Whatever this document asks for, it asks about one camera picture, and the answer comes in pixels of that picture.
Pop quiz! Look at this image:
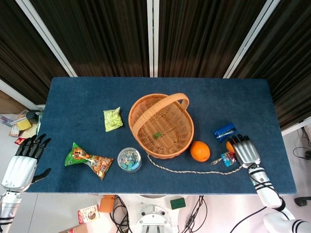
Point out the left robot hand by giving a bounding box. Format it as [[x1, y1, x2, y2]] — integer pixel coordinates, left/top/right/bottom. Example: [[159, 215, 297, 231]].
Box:
[[1, 133, 52, 192]]

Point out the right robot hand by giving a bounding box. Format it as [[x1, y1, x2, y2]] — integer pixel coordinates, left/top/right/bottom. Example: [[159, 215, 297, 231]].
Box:
[[227, 134, 262, 169]]

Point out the large orange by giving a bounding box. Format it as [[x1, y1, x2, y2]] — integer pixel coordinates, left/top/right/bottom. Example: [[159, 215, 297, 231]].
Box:
[[190, 141, 211, 163]]

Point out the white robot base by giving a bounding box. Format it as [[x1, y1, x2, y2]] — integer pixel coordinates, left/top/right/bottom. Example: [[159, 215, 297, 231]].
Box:
[[132, 194, 180, 233]]

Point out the orange wicker basket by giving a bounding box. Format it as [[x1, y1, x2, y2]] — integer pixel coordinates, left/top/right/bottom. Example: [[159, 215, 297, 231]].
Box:
[[128, 92, 195, 159]]

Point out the small blue red candy packet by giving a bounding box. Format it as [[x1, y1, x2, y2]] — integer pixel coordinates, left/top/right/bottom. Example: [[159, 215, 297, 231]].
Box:
[[220, 151, 238, 167]]

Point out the blue snack packet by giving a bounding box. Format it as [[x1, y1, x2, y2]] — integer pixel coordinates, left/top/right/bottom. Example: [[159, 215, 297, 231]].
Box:
[[212, 122, 238, 143]]

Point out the yellow sponge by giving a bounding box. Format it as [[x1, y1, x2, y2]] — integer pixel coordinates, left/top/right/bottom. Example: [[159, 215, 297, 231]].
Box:
[[16, 118, 32, 131]]

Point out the black cup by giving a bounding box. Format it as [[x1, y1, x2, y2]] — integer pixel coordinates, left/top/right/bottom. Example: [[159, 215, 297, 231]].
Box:
[[26, 111, 41, 124]]

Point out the black chair base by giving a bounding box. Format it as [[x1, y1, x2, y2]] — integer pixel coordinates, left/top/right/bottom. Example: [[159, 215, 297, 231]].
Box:
[[294, 196, 311, 207]]

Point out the green orange snack bag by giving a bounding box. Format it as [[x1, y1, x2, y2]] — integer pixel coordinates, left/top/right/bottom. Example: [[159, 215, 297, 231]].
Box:
[[64, 142, 114, 181]]

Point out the red white snack box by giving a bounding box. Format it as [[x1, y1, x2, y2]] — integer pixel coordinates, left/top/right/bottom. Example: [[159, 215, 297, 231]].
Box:
[[77, 204, 101, 224]]

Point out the green block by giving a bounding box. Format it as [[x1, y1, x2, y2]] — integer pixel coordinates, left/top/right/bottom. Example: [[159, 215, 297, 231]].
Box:
[[170, 198, 187, 209]]

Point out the blue table cloth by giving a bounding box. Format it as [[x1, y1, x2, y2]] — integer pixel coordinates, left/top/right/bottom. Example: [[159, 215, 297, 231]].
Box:
[[24, 77, 297, 196]]

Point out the orange box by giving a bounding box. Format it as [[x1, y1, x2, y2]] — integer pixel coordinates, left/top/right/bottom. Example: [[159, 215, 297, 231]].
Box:
[[99, 195, 115, 213]]

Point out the dark pleated curtain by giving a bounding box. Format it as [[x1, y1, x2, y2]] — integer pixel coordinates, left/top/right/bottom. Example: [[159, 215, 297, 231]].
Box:
[[158, 0, 267, 78], [29, 0, 149, 78], [0, 0, 69, 105], [232, 0, 311, 131]]

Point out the yellow-green snack packet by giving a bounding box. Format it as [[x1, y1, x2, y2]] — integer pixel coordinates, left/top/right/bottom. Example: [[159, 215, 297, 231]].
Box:
[[103, 106, 124, 133]]

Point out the clear round clip container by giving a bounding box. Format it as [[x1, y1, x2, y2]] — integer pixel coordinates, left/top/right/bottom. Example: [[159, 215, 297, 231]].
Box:
[[117, 147, 142, 173]]

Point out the black floor cable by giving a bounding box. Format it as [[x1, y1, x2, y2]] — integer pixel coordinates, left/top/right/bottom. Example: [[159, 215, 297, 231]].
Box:
[[293, 127, 311, 161]]

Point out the braided beige rope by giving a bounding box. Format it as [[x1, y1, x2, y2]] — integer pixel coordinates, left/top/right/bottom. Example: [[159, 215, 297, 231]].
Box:
[[147, 153, 243, 176]]

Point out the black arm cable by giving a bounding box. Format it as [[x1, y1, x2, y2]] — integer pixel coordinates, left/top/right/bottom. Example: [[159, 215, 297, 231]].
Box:
[[229, 184, 286, 233]]

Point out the black cable bundle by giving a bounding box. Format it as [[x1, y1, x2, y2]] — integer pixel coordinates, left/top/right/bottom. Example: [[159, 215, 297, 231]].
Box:
[[110, 195, 133, 233], [184, 195, 208, 233]]

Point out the white partition frame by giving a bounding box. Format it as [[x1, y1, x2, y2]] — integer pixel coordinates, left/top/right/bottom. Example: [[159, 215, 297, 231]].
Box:
[[16, 0, 78, 78], [147, 0, 160, 78], [223, 0, 280, 79]]

